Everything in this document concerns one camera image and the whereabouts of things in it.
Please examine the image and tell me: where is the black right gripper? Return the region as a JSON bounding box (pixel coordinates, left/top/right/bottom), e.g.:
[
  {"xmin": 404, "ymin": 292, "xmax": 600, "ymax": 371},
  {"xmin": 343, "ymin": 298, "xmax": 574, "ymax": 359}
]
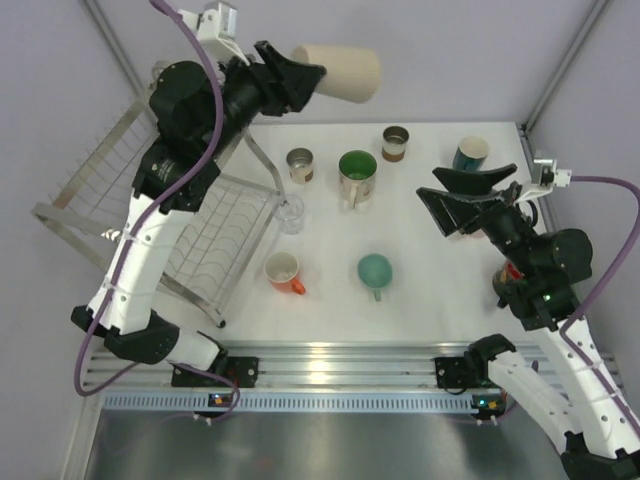
[{"xmin": 416, "ymin": 162, "xmax": 537, "ymax": 276}]

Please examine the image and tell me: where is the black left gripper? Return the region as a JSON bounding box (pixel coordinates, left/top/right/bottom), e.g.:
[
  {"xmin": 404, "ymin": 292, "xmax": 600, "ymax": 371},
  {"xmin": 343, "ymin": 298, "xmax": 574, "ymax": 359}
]
[{"xmin": 198, "ymin": 39, "xmax": 322, "ymax": 158}]

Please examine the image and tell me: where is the tall beige cup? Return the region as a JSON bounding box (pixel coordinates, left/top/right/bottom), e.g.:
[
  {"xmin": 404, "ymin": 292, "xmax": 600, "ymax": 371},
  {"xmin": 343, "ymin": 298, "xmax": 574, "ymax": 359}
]
[{"xmin": 290, "ymin": 44, "xmax": 381, "ymax": 104}]

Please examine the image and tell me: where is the teal green mug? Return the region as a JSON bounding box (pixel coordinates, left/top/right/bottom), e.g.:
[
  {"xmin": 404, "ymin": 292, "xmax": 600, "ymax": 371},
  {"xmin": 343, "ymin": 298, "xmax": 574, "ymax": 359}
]
[{"xmin": 357, "ymin": 253, "xmax": 393, "ymax": 302}]

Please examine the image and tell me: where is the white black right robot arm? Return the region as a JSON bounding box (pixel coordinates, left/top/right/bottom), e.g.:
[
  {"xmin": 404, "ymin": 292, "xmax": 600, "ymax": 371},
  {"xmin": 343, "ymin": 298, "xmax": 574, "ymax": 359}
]
[{"xmin": 417, "ymin": 159, "xmax": 639, "ymax": 479}]

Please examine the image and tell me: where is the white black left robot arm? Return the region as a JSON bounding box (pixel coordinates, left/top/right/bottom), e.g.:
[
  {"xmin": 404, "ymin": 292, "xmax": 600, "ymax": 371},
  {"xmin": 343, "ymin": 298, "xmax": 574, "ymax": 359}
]
[{"xmin": 71, "ymin": 41, "xmax": 327, "ymax": 386}]

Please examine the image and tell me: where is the stainless steel dish rack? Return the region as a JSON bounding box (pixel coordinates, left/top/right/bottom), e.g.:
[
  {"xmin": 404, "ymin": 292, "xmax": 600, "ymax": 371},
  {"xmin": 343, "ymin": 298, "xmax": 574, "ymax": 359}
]
[{"xmin": 31, "ymin": 91, "xmax": 284, "ymax": 328}]

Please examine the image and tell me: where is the dark teal cup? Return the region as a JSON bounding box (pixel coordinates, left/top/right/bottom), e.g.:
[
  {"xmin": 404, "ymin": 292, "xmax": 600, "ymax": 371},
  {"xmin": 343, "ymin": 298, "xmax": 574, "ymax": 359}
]
[{"xmin": 452, "ymin": 135, "xmax": 490, "ymax": 172}]

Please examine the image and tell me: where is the steel cup with cork base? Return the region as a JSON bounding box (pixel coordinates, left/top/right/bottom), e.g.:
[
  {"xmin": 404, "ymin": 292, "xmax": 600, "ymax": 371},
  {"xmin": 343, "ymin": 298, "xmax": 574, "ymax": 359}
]
[{"xmin": 381, "ymin": 125, "xmax": 410, "ymax": 162}]

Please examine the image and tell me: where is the steel cup with brown band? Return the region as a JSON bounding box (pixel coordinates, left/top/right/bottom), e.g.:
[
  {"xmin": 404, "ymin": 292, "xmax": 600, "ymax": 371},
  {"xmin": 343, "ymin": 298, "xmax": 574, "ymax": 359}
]
[{"xmin": 286, "ymin": 147, "xmax": 314, "ymax": 185}]

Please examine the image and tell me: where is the dark brown mug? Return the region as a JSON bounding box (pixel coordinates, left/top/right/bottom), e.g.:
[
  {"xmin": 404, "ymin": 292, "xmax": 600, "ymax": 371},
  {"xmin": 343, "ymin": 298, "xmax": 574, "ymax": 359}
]
[{"xmin": 492, "ymin": 260, "xmax": 526, "ymax": 309}]

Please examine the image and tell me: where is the floral mug green inside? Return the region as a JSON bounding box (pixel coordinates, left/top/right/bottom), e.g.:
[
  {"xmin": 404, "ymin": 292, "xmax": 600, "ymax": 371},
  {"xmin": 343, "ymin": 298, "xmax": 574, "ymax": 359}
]
[{"xmin": 338, "ymin": 150, "xmax": 377, "ymax": 209}]

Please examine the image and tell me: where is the clear glass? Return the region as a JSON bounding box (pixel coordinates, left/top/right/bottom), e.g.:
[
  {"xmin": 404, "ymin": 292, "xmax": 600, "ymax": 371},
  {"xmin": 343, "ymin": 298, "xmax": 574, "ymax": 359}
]
[{"xmin": 274, "ymin": 194, "xmax": 305, "ymax": 235}]

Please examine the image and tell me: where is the orange mug white inside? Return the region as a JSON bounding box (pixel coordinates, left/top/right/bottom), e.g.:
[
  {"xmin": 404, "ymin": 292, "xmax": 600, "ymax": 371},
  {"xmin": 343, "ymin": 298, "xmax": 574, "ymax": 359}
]
[{"xmin": 264, "ymin": 252, "xmax": 306, "ymax": 295}]

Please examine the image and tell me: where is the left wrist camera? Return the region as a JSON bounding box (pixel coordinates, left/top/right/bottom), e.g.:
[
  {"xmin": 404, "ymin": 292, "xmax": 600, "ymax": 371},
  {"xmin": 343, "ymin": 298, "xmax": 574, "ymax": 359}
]
[{"xmin": 178, "ymin": 1, "xmax": 250, "ymax": 65}]

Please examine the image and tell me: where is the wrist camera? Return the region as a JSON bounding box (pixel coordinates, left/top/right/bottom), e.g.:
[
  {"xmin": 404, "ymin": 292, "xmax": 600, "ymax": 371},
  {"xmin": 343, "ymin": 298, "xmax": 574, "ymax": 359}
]
[
  {"xmin": 178, "ymin": 1, "xmax": 250, "ymax": 65},
  {"xmin": 516, "ymin": 159, "xmax": 572, "ymax": 203}
]

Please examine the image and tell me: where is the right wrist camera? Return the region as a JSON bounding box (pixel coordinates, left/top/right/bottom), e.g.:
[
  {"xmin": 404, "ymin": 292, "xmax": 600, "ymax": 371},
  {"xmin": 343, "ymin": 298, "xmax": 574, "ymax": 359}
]
[{"xmin": 516, "ymin": 159, "xmax": 572, "ymax": 203}]

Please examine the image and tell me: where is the aluminium mounting rail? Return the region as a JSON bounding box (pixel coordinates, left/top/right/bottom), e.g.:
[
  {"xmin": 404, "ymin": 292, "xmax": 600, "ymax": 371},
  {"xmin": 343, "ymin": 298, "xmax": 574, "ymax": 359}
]
[{"xmin": 81, "ymin": 340, "xmax": 565, "ymax": 393}]

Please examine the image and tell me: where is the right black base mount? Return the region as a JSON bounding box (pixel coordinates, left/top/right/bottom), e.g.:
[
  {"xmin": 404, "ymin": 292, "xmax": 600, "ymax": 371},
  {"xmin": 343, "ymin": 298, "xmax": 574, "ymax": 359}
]
[{"xmin": 434, "ymin": 340, "xmax": 496, "ymax": 395}]

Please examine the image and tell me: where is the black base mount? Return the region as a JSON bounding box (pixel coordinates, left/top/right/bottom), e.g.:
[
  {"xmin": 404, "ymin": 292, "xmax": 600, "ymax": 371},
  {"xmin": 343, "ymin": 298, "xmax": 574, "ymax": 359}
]
[
  {"xmin": 170, "ymin": 353, "xmax": 260, "ymax": 388},
  {"xmin": 434, "ymin": 340, "xmax": 496, "ymax": 395}
]

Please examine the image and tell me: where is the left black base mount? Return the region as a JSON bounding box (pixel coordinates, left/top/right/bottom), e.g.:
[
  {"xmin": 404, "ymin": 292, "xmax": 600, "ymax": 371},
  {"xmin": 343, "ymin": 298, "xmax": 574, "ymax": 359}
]
[{"xmin": 170, "ymin": 353, "xmax": 260, "ymax": 388}]

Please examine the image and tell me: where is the perforated cable duct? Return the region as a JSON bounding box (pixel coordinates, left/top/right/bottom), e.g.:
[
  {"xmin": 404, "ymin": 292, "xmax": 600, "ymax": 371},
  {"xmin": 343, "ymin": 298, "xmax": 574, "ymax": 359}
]
[{"xmin": 103, "ymin": 391, "xmax": 485, "ymax": 414}]

